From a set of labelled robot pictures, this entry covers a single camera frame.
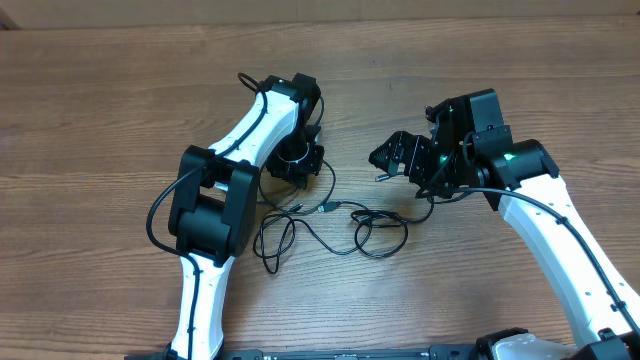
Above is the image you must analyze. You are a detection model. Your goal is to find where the black cable with barrel plug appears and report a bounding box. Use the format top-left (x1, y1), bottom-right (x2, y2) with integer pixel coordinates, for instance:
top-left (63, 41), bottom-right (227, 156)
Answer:
top-left (349, 172), bottom-right (436, 226)

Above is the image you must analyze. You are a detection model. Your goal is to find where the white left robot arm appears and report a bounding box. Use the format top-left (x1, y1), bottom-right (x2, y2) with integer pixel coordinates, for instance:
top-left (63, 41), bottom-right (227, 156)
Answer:
top-left (162, 73), bottom-right (324, 359)

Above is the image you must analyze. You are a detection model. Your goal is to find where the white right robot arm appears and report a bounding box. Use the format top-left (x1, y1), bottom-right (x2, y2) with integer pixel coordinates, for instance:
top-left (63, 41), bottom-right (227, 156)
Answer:
top-left (369, 89), bottom-right (639, 359)

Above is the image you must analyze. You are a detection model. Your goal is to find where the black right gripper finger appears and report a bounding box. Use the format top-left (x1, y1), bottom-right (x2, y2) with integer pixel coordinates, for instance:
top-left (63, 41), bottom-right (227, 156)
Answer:
top-left (382, 131), bottom-right (415, 150)
top-left (369, 147), bottom-right (407, 176)

